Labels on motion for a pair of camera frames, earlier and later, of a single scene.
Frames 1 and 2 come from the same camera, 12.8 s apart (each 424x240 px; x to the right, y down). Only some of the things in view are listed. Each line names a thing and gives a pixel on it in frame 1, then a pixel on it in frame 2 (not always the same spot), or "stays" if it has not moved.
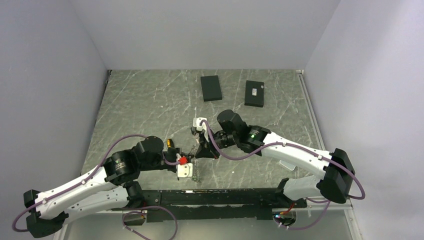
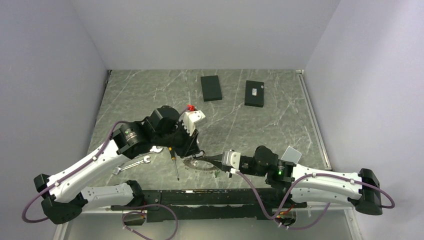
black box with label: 254,93 stays
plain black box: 211,88 stays
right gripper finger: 207,151 → 217,160
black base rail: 211,205 stays
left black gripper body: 171,154 → 181,140
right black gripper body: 223,140 → 247,168
